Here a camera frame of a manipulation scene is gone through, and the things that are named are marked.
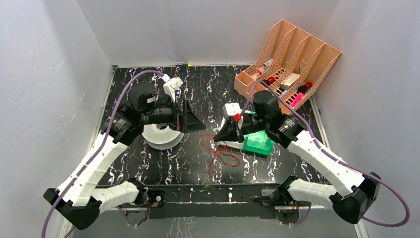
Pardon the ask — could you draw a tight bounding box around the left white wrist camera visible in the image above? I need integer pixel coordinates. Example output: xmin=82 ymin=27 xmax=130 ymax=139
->
xmin=162 ymin=74 xmax=183 ymax=102

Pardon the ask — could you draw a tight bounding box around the red cable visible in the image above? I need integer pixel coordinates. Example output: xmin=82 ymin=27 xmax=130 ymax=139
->
xmin=198 ymin=133 xmax=241 ymax=175

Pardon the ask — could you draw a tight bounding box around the pink white tube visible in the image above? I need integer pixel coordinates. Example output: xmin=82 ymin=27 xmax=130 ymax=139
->
xmin=251 ymin=59 xmax=273 ymax=79

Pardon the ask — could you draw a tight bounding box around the red black bottle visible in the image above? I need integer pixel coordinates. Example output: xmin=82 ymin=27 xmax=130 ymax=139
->
xmin=297 ymin=81 xmax=313 ymax=94

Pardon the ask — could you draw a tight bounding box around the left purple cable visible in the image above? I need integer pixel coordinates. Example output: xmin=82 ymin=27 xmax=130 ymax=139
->
xmin=41 ymin=69 xmax=166 ymax=238

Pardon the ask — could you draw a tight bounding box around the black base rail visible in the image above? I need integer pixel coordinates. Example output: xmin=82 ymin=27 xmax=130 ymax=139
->
xmin=116 ymin=183 xmax=313 ymax=221

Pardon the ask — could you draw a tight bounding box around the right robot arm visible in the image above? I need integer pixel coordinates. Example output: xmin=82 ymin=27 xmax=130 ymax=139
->
xmin=214 ymin=91 xmax=380 ymax=224

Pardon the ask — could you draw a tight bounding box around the white plastic bin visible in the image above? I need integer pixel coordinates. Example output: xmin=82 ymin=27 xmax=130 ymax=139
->
xmin=215 ymin=141 xmax=244 ymax=150

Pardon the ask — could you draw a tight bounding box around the red black ball item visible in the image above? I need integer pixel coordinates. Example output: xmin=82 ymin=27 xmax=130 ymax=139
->
xmin=262 ymin=76 xmax=277 ymax=86

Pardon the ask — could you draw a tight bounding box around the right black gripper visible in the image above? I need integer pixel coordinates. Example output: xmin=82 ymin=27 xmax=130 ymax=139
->
xmin=213 ymin=114 xmax=268 ymax=144

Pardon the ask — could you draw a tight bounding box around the white perforated cable spool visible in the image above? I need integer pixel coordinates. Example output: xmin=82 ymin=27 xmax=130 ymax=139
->
xmin=142 ymin=124 xmax=184 ymax=150

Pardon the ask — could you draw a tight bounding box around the green plastic bin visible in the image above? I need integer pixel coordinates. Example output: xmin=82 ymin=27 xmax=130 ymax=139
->
xmin=243 ymin=130 xmax=274 ymax=156

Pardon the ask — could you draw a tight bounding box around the white box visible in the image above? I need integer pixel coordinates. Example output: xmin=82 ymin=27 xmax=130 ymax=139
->
xmin=280 ymin=73 xmax=300 ymax=90

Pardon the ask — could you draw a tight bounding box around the peach file organizer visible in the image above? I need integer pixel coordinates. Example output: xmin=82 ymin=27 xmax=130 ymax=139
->
xmin=234 ymin=19 xmax=342 ymax=110

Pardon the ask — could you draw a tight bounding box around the pink marker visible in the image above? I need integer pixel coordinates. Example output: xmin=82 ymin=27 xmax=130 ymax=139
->
xmin=290 ymin=92 xmax=304 ymax=107

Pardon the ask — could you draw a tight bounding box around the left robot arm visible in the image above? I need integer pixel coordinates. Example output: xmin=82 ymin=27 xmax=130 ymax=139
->
xmin=44 ymin=83 xmax=206 ymax=230

